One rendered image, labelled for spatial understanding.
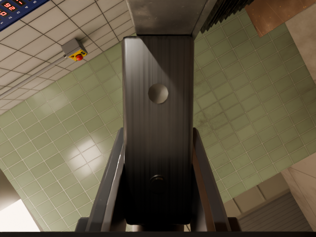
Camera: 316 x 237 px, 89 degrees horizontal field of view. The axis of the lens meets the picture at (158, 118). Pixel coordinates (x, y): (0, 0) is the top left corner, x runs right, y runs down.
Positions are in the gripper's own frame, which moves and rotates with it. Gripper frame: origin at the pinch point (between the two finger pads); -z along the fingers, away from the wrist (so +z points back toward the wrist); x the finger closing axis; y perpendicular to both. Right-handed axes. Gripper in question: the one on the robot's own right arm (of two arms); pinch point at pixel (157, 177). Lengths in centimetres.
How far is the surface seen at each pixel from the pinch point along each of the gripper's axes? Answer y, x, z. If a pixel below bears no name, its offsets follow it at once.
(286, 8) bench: -1, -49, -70
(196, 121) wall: 79, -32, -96
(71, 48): 21, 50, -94
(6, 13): 0, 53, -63
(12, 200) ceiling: 204, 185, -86
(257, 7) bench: 0, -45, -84
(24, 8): -1, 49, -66
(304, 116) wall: 76, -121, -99
